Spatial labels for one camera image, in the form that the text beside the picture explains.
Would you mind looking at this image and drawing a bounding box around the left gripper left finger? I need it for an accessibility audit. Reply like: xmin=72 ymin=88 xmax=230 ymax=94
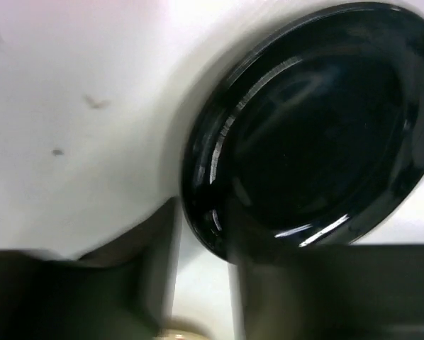
xmin=0 ymin=198 xmax=177 ymax=339

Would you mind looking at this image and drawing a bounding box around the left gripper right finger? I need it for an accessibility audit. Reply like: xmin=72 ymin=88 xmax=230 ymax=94
xmin=225 ymin=198 xmax=424 ymax=340

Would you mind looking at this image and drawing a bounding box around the black plate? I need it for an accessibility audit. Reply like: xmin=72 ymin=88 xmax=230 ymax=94
xmin=181 ymin=2 xmax=424 ymax=260

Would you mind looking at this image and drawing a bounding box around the cream plate with calligraphy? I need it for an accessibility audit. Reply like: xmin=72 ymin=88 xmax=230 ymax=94
xmin=154 ymin=319 xmax=211 ymax=340

